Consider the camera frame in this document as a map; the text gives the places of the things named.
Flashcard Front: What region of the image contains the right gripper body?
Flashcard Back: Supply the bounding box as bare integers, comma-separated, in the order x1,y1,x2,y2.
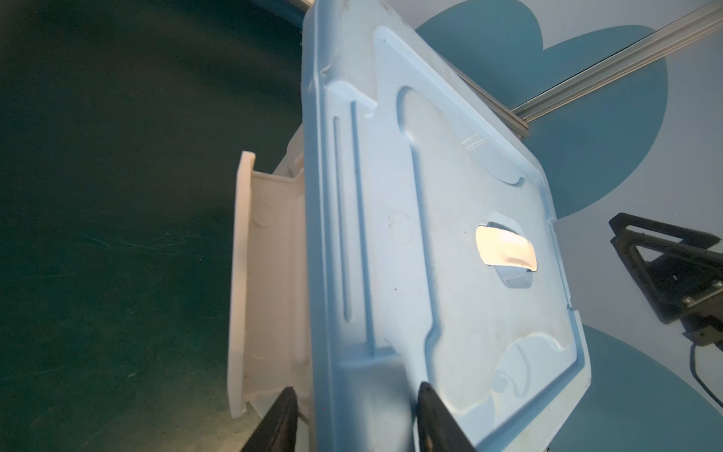
680,282,722,347

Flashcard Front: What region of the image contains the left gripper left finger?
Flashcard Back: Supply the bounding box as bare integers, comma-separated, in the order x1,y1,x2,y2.
241,386,299,452

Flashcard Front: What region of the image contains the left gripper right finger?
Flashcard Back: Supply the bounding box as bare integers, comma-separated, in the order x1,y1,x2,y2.
416,382,476,452

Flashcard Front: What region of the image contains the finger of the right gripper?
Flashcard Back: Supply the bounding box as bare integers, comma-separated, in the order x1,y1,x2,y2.
609,213,722,324

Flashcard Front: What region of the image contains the white plastic storage bin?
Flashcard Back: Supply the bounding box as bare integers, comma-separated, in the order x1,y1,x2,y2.
227,129,314,451

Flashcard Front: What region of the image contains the light blue bin lid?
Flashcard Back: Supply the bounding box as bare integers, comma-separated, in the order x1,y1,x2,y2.
302,1,591,451

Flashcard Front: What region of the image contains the aluminium frame rail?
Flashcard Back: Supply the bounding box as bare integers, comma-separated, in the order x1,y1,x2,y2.
455,1,722,137

